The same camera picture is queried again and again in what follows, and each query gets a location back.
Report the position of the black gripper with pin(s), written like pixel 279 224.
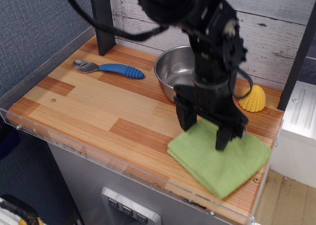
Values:
pixel 215 105

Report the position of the green towel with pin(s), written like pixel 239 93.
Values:
pixel 220 171

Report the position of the stainless steel bowl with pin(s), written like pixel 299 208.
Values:
pixel 175 67

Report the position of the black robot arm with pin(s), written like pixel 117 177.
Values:
pixel 213 30

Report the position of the yellow toy corn piece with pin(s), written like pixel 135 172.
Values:
pixel 253 99

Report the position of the white metal box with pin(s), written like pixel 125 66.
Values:
pixel 294 155

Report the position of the silver dispenser button panel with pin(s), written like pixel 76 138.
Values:
pixel 130 207

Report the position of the grey toy fridge cabinet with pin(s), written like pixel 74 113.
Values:
pixel 85 180

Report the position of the yellow object bottom left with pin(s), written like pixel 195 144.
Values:
pixel 30 221

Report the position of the blue handled metal spoon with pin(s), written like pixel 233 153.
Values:
pixel 87 67

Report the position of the dark vertical post right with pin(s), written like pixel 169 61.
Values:
pixel 299 60

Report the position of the dark vertical post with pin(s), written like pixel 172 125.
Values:
pixel 102 12
pixel 299 60

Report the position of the dark vertical post left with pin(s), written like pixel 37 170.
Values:
pixel 102 12

